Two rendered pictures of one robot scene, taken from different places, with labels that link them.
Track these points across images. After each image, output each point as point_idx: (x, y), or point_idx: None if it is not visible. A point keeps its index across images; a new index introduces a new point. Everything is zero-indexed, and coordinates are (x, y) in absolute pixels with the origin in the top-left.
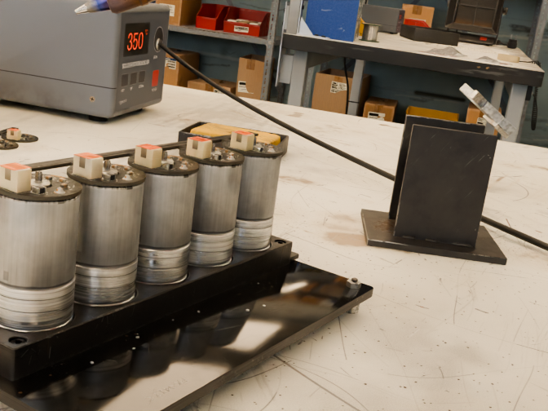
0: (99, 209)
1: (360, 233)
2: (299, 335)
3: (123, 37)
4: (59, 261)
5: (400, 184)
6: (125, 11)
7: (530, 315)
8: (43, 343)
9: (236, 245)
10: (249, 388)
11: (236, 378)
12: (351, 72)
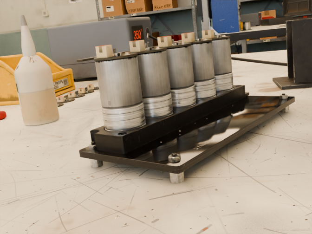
0: (147, 66)
1: (275, 87)
2: (263, 118)
3: (131, 33)
4: (134, 90)
5: (291, 58)
6: (129, 20)
7: None
8: (135, 133)
9: (216, 89)
10: (244, 145)
11: (236, 143)
12: (240, 52)
